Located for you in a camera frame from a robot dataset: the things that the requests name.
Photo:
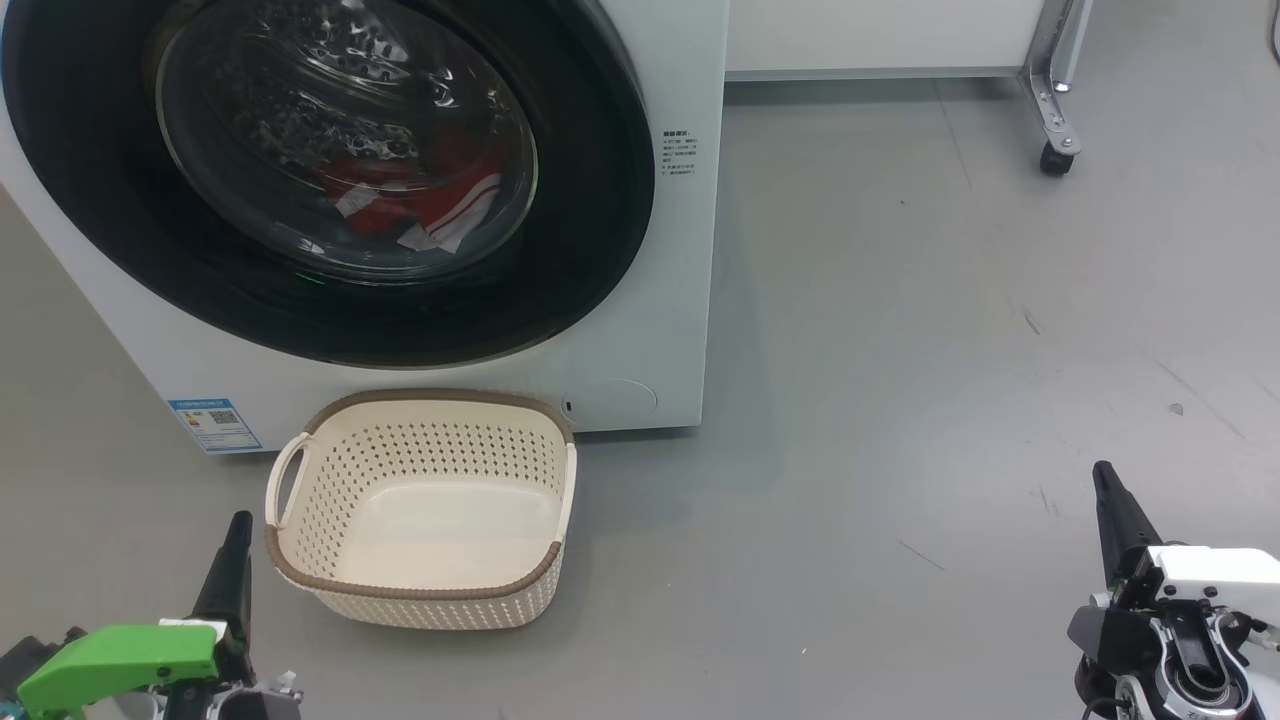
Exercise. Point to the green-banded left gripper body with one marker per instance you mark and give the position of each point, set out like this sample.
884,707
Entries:
120,660

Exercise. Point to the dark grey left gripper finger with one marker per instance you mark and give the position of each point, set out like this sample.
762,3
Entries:
232,580

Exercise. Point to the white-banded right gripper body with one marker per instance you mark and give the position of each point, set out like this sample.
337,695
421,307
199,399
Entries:
1220,580

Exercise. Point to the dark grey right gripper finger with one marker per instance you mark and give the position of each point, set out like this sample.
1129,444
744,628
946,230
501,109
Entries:
1118,530

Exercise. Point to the black round glass washer door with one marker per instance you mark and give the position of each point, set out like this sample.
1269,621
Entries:
100,200

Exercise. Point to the red white jersey garment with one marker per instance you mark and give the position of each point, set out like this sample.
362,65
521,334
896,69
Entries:
365,195
455,190

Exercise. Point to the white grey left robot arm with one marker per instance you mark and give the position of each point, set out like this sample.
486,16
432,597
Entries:
250,705

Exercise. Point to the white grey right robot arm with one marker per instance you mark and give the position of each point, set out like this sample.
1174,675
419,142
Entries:
1200,680

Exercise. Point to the cream perforated laundry basket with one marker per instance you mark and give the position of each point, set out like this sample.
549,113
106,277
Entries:
450,520

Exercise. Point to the stainless steel washing machine drum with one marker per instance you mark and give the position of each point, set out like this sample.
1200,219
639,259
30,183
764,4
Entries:
300,100

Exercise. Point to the white front-load washing machine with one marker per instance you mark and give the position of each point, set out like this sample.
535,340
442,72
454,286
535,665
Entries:
680,300

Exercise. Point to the blue energy label sticker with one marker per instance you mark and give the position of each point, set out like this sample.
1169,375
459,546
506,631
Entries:
215,425

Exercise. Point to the metal partition leg with caster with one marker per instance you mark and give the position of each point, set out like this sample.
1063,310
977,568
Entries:
1052,110

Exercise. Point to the white partition panel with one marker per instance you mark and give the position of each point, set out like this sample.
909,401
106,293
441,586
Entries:
880,35

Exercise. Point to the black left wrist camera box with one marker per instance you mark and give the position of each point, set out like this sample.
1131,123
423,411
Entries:
30,660

